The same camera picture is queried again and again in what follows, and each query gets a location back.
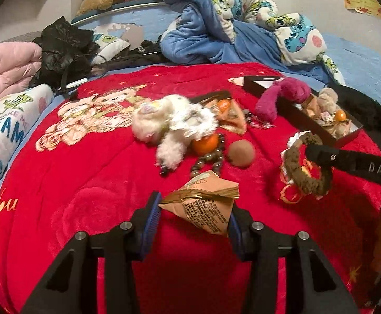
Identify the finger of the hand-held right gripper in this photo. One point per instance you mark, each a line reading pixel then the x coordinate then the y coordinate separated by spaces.
pixel 357 165

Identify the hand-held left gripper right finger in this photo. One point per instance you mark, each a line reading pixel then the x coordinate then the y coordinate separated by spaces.
pixel 235 235

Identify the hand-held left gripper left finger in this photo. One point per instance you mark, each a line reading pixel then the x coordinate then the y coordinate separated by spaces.
pixel 151 229

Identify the brown gold-edged triangular packet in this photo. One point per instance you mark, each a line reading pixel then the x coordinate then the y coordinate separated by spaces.
pixel 203 206

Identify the black tray box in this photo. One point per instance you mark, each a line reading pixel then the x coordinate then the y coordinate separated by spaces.
pixel 295 113

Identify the black fuzzy cloth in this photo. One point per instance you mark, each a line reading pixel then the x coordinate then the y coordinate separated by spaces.
pixel 357 104

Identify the small beige plush toy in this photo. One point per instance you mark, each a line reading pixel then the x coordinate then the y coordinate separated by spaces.
pixel 328 98

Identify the brown felt ball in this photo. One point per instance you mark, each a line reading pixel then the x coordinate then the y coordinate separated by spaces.
pixel 241 153

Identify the red printed blanket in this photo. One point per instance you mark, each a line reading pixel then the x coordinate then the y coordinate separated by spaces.
pixel 79 176

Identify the pink plush toy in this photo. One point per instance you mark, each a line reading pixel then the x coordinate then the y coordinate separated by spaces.
pixel 285 95

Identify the white fluffy plush toy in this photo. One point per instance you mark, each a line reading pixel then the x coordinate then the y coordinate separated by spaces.
pixel 174 121

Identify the small orange mandarin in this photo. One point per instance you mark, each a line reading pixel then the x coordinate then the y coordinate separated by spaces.
pixel 224 105

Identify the white cylinder charger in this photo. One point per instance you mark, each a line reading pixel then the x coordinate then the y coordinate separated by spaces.
pixel 75 83

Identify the black lace cloth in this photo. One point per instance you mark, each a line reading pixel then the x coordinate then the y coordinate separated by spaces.
pixel 138 54

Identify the white printed long pillow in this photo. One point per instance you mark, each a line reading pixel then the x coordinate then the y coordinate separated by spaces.
pixel 10 121

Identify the small white monster pillow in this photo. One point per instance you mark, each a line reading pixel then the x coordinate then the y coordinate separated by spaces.
pixel 110 45

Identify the blue monster print blanket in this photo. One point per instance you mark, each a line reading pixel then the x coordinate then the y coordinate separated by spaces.
pixel 203 39

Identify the black shiny jacket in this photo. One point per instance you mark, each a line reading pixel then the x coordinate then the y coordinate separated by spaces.
pixel 62 49

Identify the pink quilt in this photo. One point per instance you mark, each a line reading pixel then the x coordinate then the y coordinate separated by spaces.
pixel 3 68

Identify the grey bed rail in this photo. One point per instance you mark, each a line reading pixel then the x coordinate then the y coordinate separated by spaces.
pixel 121 9

